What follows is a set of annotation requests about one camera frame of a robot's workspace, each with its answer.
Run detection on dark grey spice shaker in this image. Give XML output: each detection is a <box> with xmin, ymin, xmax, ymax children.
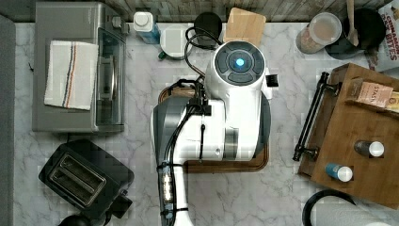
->
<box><xmin>354</xmin><ymin>140</ymin><xmax>385</xmax><ymax>157</ymax></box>

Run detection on yellow tea packets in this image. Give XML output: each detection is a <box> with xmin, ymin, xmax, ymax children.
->
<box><xmin>386</xmin><ymin>91</ymin><xmax>399</xmax><ymax>112</ymax></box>

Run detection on cinnamon toast bites box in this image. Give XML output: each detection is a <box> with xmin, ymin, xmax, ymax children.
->
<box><xmin>368</xmin><ymin>0</ymin><xmax>399</xmax><ymax>72</ymax></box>

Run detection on teal canister wooden lid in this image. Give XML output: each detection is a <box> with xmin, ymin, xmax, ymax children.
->
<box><xmin>223</xmin><ymin>8</ymin><xmax>266</xmax><ymax>47</ymax></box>

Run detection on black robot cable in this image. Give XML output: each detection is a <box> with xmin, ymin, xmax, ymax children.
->
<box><xmin>184</xmin><ymin>25</ymin><xmax>224</xmax><ymax>78</ymax></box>

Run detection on black two-slot toaster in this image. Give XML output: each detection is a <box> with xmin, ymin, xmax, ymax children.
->
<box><xmin>39</xmin><ymin>139</ymin><xmax>135</xmax><ymax>220</ymax></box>

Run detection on dark metal cup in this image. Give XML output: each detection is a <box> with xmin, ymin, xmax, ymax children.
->
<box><xmin>194</xmin><ymin>12</ymin><xmax>222</xmax><ymax>47</ymax></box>

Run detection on brown stash tea packets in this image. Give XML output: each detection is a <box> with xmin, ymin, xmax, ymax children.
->
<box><xmin>357</xmin><ymin>82</ymin><xmax>393</xmax><ymax>108</ymax></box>

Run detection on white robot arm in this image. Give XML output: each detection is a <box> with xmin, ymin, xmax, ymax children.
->
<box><xmin>151</xmin><ymin>40</ymin><xmax>272</xmax><ymax>226</ymax></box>

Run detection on wooden spoon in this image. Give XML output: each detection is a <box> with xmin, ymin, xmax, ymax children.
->
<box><xmin>346</xmin><ymin>0</ymin><xmax>359</xmax><ymax>46</ymax></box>

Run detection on black drawer handle bar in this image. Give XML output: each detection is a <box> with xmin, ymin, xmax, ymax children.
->
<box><xmin>293</xmin><ymin>72</ymin><xmax>342</xmax><ymax>162</ymax></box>

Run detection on striped white dish towel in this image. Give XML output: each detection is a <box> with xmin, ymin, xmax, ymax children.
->
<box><xmin>44</xmin><ymin>40</ymin><xmax>99</xmax><ymax>110</ymax></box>

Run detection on blue spice shaker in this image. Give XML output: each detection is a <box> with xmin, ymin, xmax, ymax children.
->
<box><xmin>325</xmin><ymin>163</ymin><xmax>353</xmax><ymax>183</ymax></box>

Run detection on wooden tea bag box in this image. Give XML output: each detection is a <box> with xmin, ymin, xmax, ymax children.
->
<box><xmin>345</xmin><ymin>77</ymin><xmax>399</xmax><ymax>114</ymax></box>

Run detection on black utensil pot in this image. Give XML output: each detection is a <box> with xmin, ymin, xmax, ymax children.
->
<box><xmin>325</xmin><ymin>8</ymin><xmax>386</xmax><ymax>59</ymax></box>

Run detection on blue bottle white cap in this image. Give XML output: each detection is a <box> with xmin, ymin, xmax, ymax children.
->
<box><xmin>134</xmin><ymin>11</ymin><xmax>160</xmax><ymax>44</ymax></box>

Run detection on silver toaster oven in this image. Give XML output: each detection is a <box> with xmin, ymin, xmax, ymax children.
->
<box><xmin>32</xmin><ymin>2</ymin><xmax>129</xmax><ymax>133</ymax></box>

